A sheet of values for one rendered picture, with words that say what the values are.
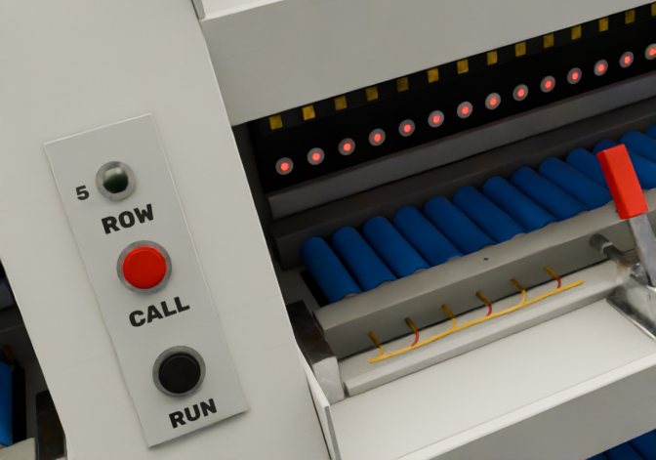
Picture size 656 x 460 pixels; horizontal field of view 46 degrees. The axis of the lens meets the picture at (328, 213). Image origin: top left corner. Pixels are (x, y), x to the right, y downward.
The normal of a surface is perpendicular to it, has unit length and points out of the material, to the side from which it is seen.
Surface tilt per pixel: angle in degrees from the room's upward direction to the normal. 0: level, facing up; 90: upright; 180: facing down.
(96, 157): 90
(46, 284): 90
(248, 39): 111
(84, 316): 90
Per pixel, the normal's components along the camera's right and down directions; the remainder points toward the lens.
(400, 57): 0.34, 0.43
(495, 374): -0.16, -0.85
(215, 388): 0.26, 0.11
